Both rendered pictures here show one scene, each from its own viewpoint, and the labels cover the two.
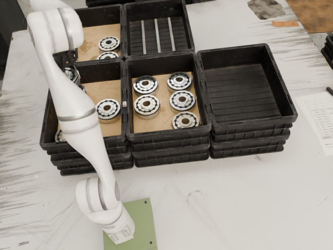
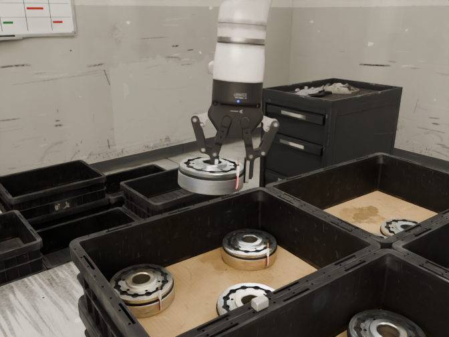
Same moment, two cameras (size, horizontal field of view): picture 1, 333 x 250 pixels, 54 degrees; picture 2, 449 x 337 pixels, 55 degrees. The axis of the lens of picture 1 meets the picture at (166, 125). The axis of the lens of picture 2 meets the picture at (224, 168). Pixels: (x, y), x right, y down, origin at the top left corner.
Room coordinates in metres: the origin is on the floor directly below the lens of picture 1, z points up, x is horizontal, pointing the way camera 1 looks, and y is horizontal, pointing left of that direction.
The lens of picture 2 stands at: (0.51, -0.19, 1.27)
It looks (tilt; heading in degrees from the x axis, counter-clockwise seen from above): 20 degrees down; 55
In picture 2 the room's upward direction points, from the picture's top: straight up
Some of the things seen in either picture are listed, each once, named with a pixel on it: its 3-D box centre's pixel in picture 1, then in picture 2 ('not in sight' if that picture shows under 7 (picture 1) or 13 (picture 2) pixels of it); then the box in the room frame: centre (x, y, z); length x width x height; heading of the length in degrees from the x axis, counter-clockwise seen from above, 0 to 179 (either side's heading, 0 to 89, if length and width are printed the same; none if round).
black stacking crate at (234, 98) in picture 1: (241, 92); not in sight; (0.85, -0.31, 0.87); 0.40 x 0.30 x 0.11; 0
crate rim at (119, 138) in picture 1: (85, 100); (224, 249); (0.85, 0.29, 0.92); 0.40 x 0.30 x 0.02; 0
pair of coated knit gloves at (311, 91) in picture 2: not in sight; (306, 91); (2.15, 1.40, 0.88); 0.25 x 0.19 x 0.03; 4
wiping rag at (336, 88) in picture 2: not in sight; (338, 87); (2.38, 1.38, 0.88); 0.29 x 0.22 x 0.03; 4
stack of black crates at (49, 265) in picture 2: not in sight; (93, 271); (0.92, 1.28, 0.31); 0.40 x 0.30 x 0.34; 4
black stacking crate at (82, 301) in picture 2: (89, 109); (224, 277); (0.85, 0.29, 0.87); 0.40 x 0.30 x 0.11; 0
